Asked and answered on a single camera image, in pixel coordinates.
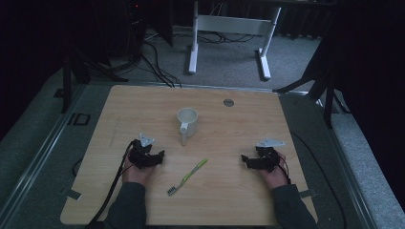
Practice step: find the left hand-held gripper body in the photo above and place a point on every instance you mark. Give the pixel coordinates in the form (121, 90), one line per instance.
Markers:
(141, 156)

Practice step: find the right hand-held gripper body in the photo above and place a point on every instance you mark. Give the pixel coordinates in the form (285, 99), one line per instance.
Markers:
(269, 159)

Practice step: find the green toothbrush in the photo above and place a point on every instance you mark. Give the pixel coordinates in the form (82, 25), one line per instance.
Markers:
(187, 177)

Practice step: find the person's left hand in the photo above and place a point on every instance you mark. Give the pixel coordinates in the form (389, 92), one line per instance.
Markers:
(137, 175)

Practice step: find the person's right hand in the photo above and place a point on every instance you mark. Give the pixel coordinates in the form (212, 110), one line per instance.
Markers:
(278, 178)

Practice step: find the grey tape piece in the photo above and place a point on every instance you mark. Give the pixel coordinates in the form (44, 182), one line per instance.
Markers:
(73, 194)
(307, 193)

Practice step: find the round grey table grommet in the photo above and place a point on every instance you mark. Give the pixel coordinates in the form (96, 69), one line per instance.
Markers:
(228, 102)

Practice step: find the black rectangular floor marker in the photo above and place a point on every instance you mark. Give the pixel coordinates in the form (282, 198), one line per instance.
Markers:
(79, 119)

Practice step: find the black metal stand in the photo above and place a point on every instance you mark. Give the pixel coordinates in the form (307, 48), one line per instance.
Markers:
(328, 98)
(67, 82)

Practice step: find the metal floor rail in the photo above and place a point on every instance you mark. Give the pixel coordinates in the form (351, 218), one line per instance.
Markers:
(347, 171)
(38, 159)

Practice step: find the white desk frame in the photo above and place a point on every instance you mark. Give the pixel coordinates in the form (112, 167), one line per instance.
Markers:
(234, 24)

